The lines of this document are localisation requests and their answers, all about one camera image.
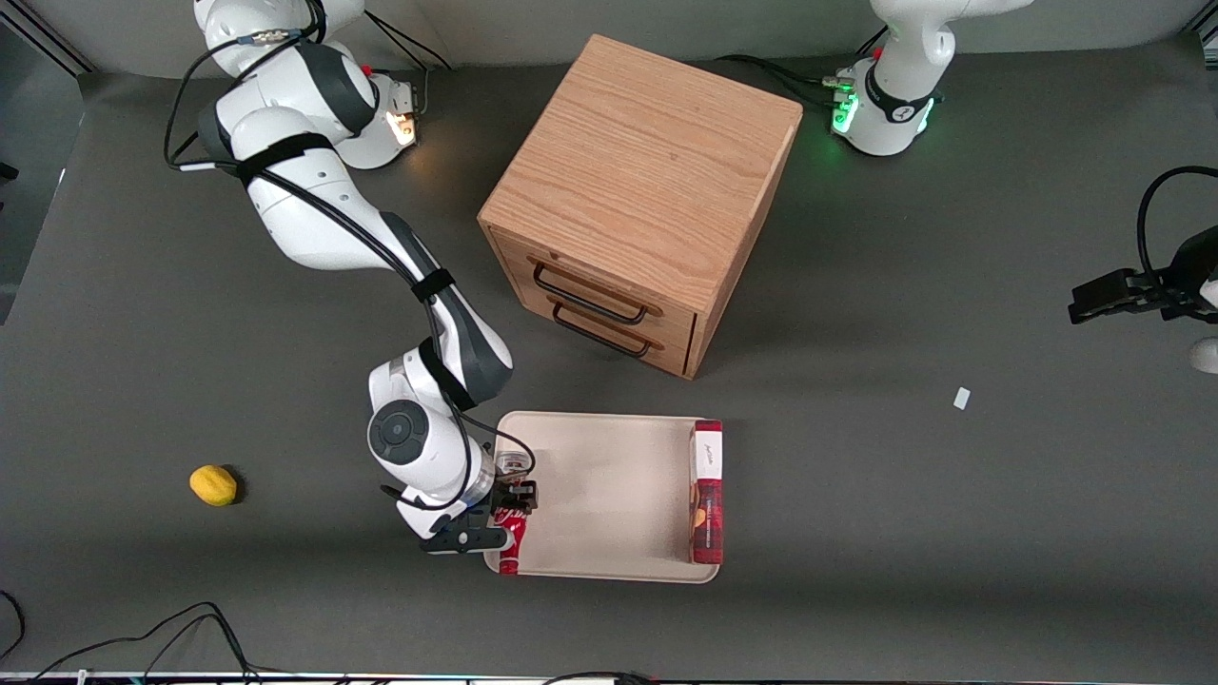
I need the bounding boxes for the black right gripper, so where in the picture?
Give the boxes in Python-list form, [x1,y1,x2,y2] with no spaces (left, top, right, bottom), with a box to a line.
[487,479,540,530]

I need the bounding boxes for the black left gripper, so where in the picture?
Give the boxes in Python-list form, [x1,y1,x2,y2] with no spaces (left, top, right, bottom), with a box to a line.
[1068,226,1218,326]

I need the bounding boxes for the red coke bottle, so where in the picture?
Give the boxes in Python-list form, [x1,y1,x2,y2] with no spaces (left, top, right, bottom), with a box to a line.
[495,452,537,577]

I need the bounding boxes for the beige plastic tray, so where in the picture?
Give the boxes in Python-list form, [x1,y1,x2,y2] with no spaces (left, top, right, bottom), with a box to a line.
[483,411,722,584]

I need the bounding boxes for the red snack box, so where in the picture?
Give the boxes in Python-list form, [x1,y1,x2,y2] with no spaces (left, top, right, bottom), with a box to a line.
[689,420,725,566]

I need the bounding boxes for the yellow lemon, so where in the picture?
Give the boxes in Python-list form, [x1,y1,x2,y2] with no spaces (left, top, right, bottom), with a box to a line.
[188,463,239,508]

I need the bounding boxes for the wooden drawer cabinet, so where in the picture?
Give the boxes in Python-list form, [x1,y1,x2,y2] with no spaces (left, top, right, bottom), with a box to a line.
[478,34,804,382]

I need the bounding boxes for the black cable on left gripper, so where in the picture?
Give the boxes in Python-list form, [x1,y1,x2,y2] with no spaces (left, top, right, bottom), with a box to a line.
[1136,166,1218,286]

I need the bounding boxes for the black metal drawer handle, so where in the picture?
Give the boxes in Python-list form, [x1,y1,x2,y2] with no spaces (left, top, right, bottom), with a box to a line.
[532,258,664,327]
[550,301,667,361]

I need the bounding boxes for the black cable at table edge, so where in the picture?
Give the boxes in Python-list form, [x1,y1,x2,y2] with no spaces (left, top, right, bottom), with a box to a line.
[33,601,263,684]
[0,589,27,661]
[540,670,659,685]

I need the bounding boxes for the black cable along right arm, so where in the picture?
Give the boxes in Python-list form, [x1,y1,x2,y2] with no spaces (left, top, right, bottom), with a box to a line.
[164,24,539,515]

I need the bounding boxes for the black left arm base cables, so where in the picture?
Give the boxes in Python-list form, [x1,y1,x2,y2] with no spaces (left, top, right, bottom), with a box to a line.
[714,27,892,108]

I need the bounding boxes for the black arm base cables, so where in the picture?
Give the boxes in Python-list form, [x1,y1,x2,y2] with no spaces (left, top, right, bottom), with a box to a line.
[714,27,892,108]
[360,10,454,113]

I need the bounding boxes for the black right arm base cables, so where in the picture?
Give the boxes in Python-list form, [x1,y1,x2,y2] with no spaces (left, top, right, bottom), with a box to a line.
[360,10,454,113]

